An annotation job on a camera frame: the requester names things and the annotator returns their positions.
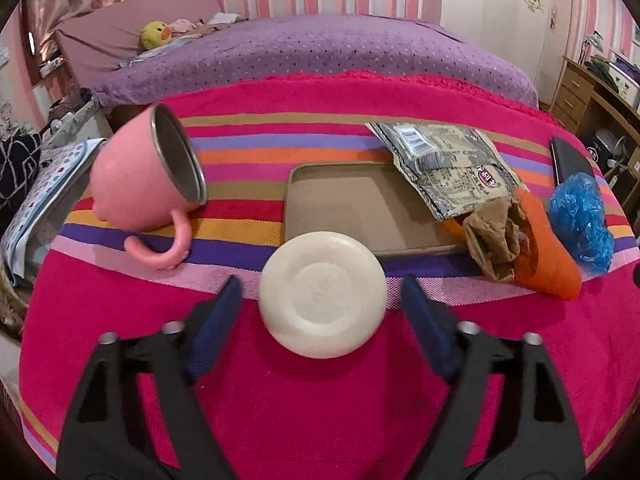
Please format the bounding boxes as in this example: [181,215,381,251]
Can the white storage box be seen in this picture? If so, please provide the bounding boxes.
[607,50,640,96]

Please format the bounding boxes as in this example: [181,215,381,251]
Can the polka dot cushion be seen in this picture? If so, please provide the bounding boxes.
[0,137,108,276]

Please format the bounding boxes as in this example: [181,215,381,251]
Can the white wardrobe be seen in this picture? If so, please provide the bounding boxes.
[440,0,573,106]

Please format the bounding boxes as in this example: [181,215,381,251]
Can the brown paper bag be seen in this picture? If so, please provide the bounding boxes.
[462,197,526,283]

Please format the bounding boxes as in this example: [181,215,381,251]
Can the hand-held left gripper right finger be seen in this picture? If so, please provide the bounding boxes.
[401,275,586,480]

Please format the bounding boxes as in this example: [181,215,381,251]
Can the desk lamp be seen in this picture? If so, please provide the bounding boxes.
[577,31,606,66]

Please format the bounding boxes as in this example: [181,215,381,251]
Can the black zip case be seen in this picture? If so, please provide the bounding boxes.
[550,135,598,186]

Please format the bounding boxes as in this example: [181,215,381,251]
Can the brown cardboard tray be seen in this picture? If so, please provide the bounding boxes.
[284,161,468,259]

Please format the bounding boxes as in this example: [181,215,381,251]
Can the pink striped blanket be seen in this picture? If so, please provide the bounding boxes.
[17,72,640,480]

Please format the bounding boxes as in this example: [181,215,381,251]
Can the printed snack wrapper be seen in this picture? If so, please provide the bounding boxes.
[365,122,523,222]

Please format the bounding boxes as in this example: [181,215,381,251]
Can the mauve covered headboard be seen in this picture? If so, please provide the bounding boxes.
[54,0,223,86]

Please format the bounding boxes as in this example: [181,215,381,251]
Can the bed with purple dotted cover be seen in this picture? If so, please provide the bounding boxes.
[90,14,538,108]

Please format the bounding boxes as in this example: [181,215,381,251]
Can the white round appliance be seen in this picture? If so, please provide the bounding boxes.
[592,129,626,161]

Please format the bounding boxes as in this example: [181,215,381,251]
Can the pink mug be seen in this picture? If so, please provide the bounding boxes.
[90,103,207,270]

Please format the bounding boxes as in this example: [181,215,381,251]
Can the black white patterned bag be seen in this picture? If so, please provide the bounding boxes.
[0,127,43,211]

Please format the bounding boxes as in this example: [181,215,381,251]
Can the folded clothes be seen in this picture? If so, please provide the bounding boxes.
[205,11,248,26]

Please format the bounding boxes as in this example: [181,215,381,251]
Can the blue plastic bag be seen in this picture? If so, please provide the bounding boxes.
[547,172,615,276]

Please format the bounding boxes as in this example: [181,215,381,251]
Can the white round soap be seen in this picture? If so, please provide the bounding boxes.
[258,231,388,359]

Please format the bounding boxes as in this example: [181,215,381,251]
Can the orange paper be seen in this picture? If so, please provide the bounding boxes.
[442,187,582,301]

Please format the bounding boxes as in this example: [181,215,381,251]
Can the dark clothes on desk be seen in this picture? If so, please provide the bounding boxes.
[582,55,623,86]

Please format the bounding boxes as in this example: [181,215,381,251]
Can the yellow duck plush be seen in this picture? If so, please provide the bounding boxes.
[140,20,173,51]

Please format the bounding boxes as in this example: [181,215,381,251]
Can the wooden desk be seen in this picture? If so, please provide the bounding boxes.
[550,55,640,171]

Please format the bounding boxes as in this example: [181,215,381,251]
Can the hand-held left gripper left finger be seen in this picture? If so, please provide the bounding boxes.
[56,276,243,480]

